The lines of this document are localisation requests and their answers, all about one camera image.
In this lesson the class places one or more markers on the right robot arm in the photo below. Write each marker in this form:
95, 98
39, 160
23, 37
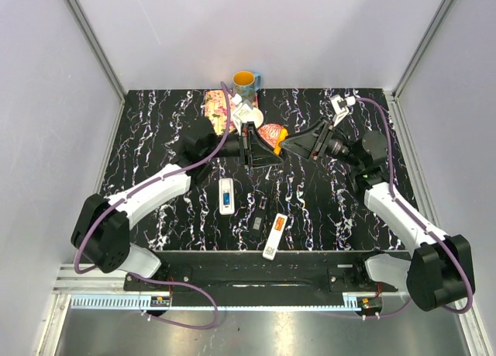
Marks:
440, 271

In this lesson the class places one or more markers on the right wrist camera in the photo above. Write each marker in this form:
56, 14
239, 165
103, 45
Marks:
341, 107

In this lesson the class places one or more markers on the white bowl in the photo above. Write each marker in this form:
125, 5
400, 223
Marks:
254, 116

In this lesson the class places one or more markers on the small battery on table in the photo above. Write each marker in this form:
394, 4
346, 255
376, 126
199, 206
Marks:
263, 203

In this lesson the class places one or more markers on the white remote control with batteries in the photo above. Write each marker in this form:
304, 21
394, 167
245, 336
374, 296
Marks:
226, 197

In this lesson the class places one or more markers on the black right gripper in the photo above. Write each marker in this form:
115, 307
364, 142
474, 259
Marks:
312, 142

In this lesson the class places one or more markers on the orange patterned bowl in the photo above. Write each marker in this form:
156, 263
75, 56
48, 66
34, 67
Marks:
274, 132

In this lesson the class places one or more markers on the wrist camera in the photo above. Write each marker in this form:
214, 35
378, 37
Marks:
243, 111
341, 107

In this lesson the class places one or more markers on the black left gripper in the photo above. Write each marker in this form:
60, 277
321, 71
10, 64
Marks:
253, 151

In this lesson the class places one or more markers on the floral rectangular tray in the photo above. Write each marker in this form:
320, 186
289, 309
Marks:
215, 109

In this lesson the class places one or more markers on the white remote with orange label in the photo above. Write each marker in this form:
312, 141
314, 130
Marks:
274, 237

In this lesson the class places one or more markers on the yellow handled screwdriver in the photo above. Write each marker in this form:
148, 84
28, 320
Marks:
282, 134

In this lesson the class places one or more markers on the black remote control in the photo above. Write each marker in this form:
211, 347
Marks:
257, 222

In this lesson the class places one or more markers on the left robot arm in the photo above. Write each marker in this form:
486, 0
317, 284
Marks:
102, 231

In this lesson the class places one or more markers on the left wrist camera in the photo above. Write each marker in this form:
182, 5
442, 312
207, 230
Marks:
243, 111

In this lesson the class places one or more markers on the blue butterfly mug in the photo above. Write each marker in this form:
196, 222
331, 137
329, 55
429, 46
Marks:
246, 84

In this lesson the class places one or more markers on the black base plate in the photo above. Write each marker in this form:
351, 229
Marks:
244, 280

